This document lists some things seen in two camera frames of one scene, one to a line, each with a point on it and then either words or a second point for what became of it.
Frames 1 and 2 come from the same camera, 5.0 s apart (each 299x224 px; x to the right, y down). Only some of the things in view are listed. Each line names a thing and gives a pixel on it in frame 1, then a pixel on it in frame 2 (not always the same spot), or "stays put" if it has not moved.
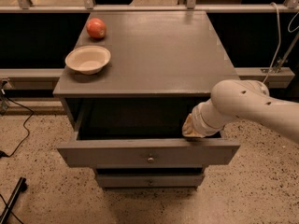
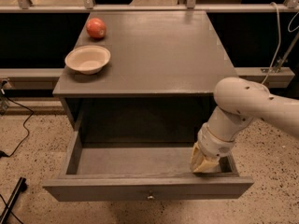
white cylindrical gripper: x=197 y=122 to x=214 y=144
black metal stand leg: x=21 y=186 stays put
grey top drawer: x=141 y=138 to x=142 y=172
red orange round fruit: x=96 y=28 stays put
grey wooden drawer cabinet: x=127 y=119 stays put
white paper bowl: x=88 y=59 stays put
